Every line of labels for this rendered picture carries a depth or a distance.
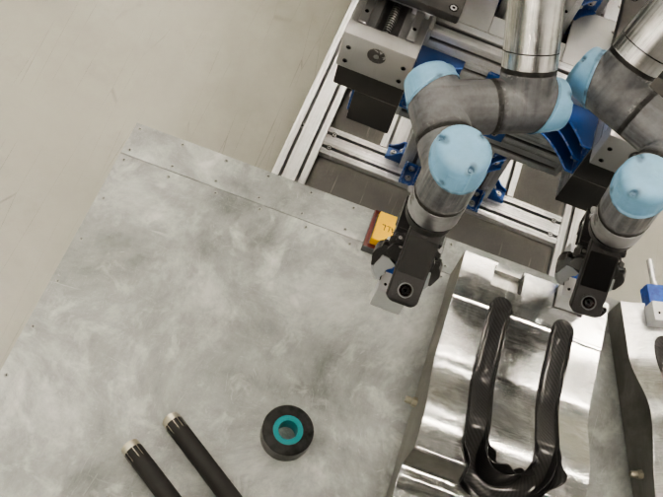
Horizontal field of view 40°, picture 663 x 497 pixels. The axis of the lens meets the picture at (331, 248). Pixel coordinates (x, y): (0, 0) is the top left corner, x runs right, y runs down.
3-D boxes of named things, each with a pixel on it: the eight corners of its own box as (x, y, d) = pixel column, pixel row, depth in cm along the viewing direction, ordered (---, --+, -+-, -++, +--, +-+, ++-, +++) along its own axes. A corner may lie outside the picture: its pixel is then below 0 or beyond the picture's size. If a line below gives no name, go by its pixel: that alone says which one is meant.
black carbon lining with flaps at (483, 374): (486, 297, 152) (505, 272, 144) (576, 330, 152) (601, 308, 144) (435, 494, 135) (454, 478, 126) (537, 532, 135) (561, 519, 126)
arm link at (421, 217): (461, 226, 119) (403, 204, 119) (451, 243, 123) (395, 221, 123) (474, 181, 123) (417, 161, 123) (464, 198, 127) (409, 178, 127)
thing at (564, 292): (570, 239, 156) (578, 225, 151) (599, 247, 156) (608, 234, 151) (553, 306, 151) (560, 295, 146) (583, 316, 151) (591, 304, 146)
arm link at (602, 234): (646, 245, 124) (587, 228, 125) (636, 257, 128) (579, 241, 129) (656, 197, 127) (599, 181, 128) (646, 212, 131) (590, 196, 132)
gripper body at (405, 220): (443, 232, 137) (467, 190, 127) (428, 279, 133) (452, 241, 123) (396, 214, 137) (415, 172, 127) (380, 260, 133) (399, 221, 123)
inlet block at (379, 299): (391, 238, 150) (399, 221, 146) (419, 248, 150) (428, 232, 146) (369, 304, 144) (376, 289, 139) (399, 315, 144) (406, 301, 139)
